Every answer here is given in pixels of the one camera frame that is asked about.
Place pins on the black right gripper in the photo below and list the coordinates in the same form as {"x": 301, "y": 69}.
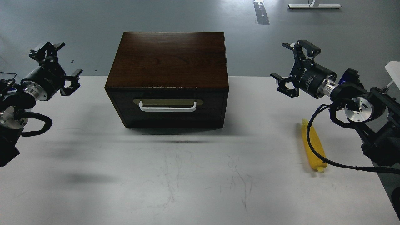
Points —
{"x": 312, "y": 79}

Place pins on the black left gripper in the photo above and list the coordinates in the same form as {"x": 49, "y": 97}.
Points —
{"x": 50, "y": 76}

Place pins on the wooden drawer with white handle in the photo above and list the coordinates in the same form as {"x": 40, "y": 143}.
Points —
{"x": 164, "y": 98}

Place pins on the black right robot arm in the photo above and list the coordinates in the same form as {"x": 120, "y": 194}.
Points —
{"x": 373, "y": 113}

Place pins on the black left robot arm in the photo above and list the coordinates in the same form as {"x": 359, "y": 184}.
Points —
{"x": 17, "y": 120}

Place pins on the dark floor tape strip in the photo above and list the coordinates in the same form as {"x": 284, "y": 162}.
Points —
{"x": 260, "y": 11}

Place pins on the white table leg base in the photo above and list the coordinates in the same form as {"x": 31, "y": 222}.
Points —
{"x": 314, "y": 4}

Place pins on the white furniture at right edge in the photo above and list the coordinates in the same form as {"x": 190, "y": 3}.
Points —
{"x": 393, "y": 69}

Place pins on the dark wooden cabinet box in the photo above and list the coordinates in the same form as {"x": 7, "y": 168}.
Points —
{"x": 172, "y": 61}

